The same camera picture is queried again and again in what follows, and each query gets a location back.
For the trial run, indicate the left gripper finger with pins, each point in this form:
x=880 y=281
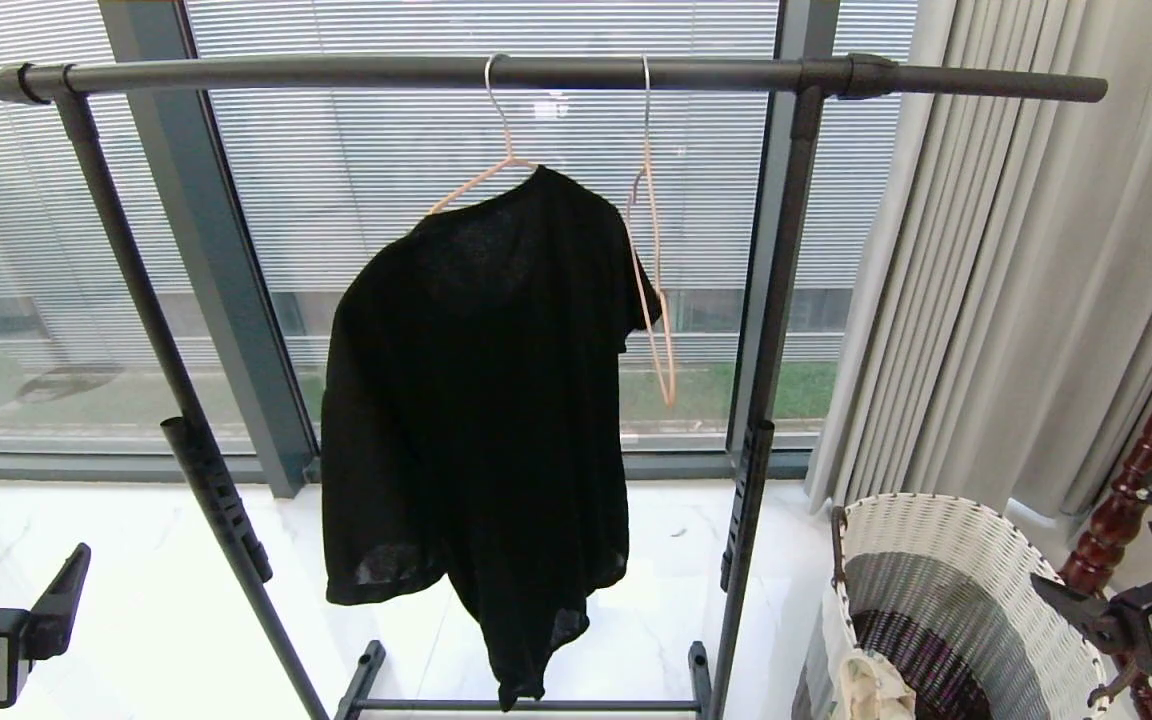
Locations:
x=61 y=605

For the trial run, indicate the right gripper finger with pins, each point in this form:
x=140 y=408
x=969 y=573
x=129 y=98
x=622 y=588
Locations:
x=1086 y=612

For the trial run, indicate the cream printed garment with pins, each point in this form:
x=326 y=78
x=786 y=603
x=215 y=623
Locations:
x=871 y=690

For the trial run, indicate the white laundry basket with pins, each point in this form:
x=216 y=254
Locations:
x=966 y=540

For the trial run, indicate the pink clothes hanger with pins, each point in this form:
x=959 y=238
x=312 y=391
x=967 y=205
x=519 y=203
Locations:
x=471 y=184
x=666 y=360

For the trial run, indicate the black clothes rack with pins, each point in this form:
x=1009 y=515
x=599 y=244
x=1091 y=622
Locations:
x=336 y=72

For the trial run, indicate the window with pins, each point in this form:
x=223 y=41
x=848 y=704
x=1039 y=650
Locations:
x=226 y=300

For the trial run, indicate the beige curtain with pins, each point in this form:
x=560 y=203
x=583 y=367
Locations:
x=1016 y=250

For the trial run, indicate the black t-shirt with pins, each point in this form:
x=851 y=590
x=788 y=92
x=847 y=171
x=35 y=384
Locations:
x=476 y=400

